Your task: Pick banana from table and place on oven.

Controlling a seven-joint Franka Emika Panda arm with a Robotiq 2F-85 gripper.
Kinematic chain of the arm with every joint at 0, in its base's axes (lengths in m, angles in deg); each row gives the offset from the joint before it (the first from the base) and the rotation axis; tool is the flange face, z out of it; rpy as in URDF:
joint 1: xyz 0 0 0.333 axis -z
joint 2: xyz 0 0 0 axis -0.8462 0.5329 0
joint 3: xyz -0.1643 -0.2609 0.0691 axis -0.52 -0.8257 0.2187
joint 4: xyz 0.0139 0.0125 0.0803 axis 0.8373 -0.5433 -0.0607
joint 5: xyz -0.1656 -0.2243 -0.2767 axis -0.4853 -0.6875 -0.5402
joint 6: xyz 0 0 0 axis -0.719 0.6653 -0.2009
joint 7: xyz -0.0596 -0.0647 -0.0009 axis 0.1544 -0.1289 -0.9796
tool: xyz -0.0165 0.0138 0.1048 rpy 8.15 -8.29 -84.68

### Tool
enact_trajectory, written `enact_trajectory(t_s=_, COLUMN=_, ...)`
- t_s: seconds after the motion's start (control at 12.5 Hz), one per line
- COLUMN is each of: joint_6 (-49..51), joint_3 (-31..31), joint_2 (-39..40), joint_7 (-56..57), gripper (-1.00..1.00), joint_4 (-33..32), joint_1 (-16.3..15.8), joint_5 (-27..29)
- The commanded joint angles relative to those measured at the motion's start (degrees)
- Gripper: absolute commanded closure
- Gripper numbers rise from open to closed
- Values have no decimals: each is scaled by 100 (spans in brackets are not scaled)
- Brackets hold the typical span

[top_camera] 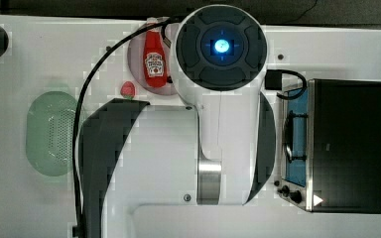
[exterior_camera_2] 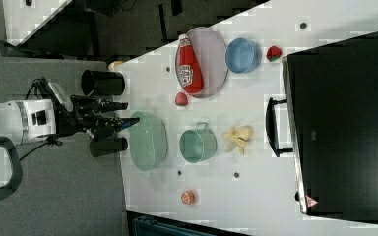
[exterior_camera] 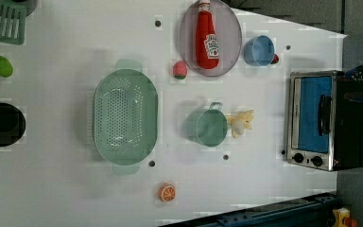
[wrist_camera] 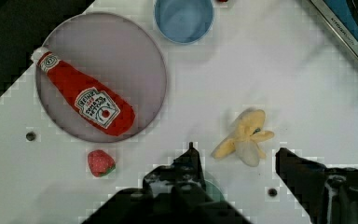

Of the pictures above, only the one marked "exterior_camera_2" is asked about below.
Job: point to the blue bowl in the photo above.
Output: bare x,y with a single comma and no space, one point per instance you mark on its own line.
243,55

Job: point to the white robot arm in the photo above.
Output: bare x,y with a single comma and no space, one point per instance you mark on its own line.
48,120

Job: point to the green oval colander basket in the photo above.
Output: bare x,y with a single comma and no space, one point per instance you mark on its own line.
148,141

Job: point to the green metal cup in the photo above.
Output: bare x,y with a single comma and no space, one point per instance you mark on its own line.
198,144

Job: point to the red ketchup bottle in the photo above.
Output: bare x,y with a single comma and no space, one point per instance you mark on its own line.
188,65

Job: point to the large black cylinder post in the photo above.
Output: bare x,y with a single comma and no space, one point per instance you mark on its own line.
96,83

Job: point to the yellow peeled toy banana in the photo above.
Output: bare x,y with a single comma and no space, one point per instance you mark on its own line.
237,138

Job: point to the orange slice toy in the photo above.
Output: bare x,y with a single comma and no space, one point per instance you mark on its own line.
187,197

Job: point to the red toy strawberry near bowl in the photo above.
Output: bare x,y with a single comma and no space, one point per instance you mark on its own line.
273,53

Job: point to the small black cylinder post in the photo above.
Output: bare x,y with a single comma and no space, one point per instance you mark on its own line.
108,146

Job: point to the grey round plate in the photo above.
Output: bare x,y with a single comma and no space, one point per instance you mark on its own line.
209,50

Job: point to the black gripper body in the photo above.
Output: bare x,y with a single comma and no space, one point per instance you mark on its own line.
86,117

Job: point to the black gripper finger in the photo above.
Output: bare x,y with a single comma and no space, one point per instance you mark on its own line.
119,124
106,106

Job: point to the red toy strawberry near plate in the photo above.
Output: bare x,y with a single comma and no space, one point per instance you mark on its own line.
181,99

